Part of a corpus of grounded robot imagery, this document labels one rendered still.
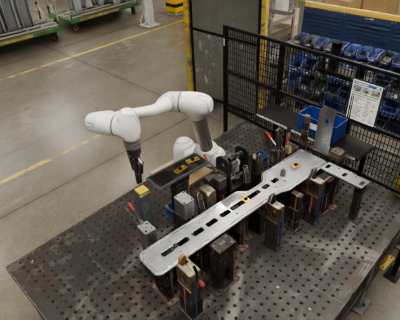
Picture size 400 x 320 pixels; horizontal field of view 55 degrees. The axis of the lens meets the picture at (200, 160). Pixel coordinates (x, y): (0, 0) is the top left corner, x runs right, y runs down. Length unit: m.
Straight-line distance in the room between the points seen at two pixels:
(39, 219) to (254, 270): 2.34
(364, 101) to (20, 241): 3.05
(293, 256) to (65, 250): 1.40
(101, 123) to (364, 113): 1.74
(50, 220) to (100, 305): 1.80
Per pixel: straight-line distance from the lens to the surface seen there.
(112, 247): 2.51
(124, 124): 1.86
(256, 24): 4.41
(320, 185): 2.39
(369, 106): 2.77
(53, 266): 2.53
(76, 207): 3.97
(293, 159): 2.63
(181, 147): 2.81
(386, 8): 6.61
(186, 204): 2.10
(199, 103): 2.29
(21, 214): 4.12
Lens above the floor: 2.52
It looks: 36 degrees down
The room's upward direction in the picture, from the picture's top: 3 degrees counter-clockwise
